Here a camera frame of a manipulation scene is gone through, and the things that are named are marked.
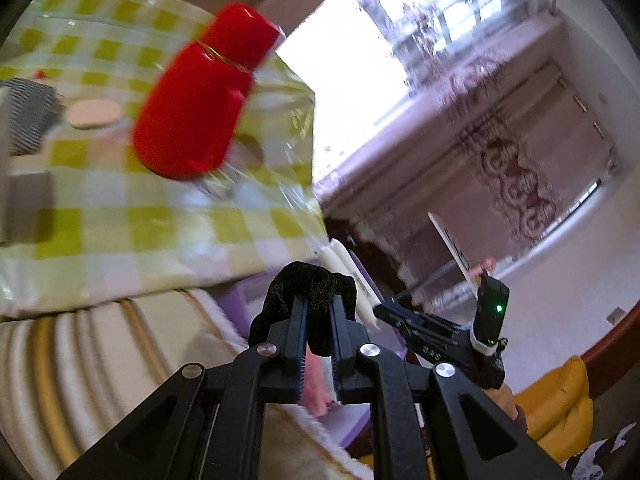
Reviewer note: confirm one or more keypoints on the green checkered tablecloth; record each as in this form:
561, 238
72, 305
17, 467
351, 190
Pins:
150, 225

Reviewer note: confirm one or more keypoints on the window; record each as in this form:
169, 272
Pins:
350, 85

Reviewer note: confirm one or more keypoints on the yellow cushion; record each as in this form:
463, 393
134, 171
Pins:
555, 400

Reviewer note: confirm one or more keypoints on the white board on stand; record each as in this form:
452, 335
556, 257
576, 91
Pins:
450, 245

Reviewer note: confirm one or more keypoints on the round beige pad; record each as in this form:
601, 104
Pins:
92, 114

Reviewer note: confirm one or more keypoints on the wall socket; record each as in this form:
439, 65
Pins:
615, 315

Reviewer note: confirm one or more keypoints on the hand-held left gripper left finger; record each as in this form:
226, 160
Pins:
295, 342

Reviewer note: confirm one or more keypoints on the grey striped cloth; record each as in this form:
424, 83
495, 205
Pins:
30, 110

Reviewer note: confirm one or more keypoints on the person's right forearm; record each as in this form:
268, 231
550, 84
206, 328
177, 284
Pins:
507, 402

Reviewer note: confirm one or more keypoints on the patterned lace curtain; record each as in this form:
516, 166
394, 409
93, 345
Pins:
450, 195

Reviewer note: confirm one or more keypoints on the white box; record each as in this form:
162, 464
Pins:
25, 205

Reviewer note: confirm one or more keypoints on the striped fringed blanket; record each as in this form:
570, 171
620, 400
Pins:
75, 370

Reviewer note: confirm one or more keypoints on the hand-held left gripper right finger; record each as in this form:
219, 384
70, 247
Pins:
341, 352

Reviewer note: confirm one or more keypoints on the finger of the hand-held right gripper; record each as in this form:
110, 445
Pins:
397, 317

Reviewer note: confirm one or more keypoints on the black velvet scrunchie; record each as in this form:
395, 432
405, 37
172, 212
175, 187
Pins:
315, 285

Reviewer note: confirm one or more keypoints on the purple storage box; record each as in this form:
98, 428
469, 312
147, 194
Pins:
250, 305

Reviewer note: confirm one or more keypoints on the magenta knit glove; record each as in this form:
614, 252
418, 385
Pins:
315, 385

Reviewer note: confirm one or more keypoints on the red thermos bottle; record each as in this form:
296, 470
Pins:
195, 105

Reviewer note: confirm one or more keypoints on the dark printed cloth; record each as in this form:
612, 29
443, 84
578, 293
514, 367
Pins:
600, 455

